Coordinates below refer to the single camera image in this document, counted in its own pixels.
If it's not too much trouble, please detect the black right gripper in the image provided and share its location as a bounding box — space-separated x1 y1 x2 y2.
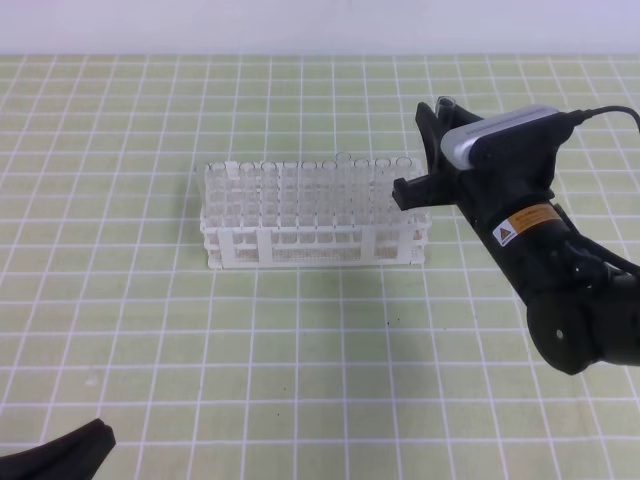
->
392 102 630 375

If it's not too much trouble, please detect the white test tube rack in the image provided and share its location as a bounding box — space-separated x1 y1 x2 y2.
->
197 152 431 269

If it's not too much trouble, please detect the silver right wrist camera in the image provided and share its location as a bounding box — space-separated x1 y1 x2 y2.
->
440 105 560 171

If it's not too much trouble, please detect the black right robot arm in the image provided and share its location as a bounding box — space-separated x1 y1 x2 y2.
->
392 97 639 375

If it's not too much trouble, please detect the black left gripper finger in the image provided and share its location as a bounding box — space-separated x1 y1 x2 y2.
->
1 418 116 480

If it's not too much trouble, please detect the clear glass test tube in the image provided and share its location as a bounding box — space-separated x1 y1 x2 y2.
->
435 96 456 124

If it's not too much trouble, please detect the black right camera cable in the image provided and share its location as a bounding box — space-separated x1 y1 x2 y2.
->
569 105 640 274

